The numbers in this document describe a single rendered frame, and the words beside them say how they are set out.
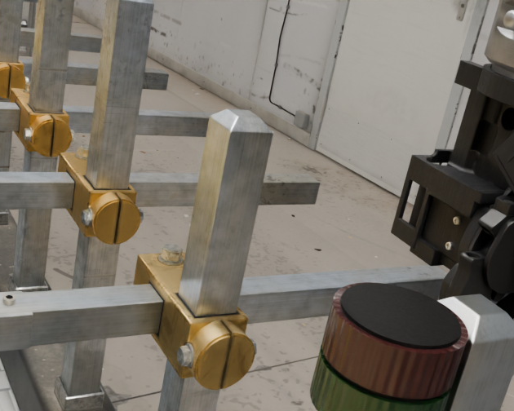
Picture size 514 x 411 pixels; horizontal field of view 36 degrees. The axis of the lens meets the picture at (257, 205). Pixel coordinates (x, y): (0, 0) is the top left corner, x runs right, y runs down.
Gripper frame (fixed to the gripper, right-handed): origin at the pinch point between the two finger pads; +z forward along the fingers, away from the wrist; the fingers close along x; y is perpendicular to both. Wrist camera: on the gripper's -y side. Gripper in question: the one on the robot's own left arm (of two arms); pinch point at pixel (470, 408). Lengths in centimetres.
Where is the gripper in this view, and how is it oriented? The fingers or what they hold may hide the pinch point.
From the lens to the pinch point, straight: 51.5
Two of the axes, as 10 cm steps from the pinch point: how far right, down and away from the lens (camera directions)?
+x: -8.7, 0.1, -5.0
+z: -1.9, 9.2, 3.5
